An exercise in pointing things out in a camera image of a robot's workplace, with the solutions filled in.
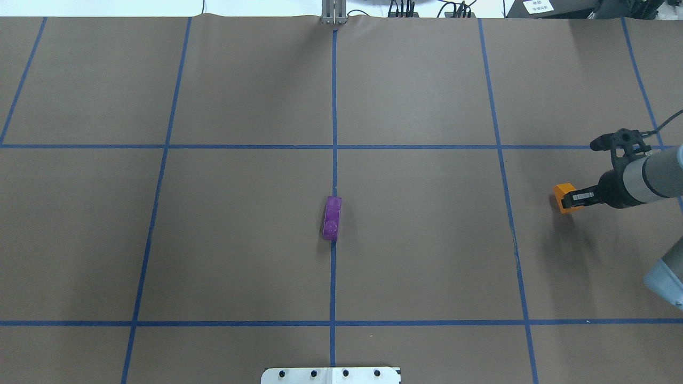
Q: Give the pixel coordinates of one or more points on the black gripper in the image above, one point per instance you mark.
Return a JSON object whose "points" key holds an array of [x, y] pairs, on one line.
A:
{"points": [[611, 190]]}

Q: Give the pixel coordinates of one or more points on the orange trapezoid block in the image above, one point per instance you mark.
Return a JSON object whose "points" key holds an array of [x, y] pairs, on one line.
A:
{"points": [[559, 192]]}

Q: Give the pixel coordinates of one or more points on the purple trapezoid block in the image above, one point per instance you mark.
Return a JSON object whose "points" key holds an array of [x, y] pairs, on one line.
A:
{"points": [[331, 218]]}

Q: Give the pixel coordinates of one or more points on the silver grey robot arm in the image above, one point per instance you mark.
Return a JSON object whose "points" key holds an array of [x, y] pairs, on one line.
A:
{"points": [[637, 177]]}

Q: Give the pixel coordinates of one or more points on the black box with label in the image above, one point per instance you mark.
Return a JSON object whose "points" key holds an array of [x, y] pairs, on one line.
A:
{"points": [[644, 10]]}

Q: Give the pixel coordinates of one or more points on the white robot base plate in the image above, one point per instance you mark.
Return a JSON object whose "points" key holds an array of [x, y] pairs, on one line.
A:
{"points": [[360, 374]]}

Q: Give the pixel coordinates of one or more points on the aluminium frame post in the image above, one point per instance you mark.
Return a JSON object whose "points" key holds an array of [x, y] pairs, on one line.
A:
{"points": [[334, 12]]}

